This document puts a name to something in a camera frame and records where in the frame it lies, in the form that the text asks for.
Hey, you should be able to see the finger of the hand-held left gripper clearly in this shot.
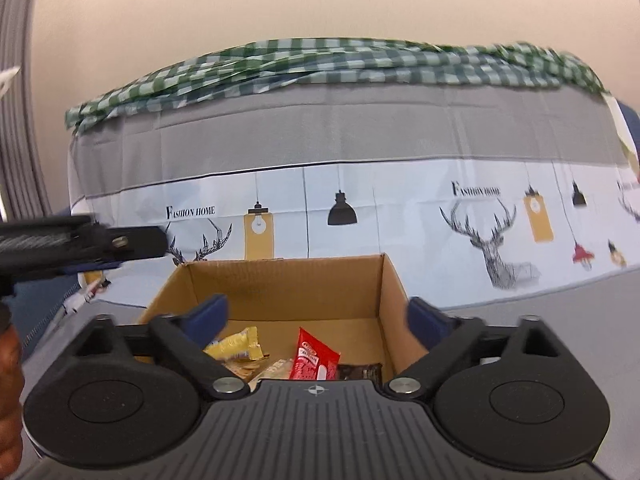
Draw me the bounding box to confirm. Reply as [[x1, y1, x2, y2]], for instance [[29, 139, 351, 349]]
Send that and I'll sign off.
[[65, 224, 169, 276]]

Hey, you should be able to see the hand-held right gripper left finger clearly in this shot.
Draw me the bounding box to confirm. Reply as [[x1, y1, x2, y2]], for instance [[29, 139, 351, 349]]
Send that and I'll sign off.
[[65, 294, 251, 401]]

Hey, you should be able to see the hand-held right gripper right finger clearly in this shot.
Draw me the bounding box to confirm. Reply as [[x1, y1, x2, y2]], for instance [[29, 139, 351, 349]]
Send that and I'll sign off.
[[384, 296, 576, 401]]

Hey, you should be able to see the yellow snack packet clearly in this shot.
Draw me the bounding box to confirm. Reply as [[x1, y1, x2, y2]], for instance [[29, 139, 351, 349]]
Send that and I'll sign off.
[[202, 326, 264, 362]]

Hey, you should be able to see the clear bag of crackers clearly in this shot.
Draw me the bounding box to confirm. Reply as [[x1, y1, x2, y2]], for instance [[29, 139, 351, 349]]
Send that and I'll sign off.
[[232, 357, 296, 384]]

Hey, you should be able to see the dark brown chocolate packet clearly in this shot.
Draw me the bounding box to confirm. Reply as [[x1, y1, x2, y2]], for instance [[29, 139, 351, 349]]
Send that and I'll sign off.
[[337, 362, 384, 382]]

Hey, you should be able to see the cardboard box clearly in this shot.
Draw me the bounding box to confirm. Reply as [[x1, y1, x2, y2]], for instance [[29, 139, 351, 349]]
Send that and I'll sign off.
[[137, 253, 426, 382]]

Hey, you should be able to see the red biscuit packet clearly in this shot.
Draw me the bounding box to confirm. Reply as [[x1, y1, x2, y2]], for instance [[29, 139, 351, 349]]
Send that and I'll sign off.
[[290, 327, 342, 382]]

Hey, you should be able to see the person's left hand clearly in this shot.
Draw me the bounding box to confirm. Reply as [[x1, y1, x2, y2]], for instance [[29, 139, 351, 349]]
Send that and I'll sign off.
[[0, 329, 25, 468]]

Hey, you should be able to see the grey curtain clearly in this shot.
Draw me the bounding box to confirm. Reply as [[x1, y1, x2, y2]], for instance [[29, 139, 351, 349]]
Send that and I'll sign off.
[[0, 0, 57, 222]]

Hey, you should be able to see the green checked cloth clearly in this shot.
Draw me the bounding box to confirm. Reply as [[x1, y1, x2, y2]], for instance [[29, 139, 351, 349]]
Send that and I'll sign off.
[[65, 37, 608, 133]]

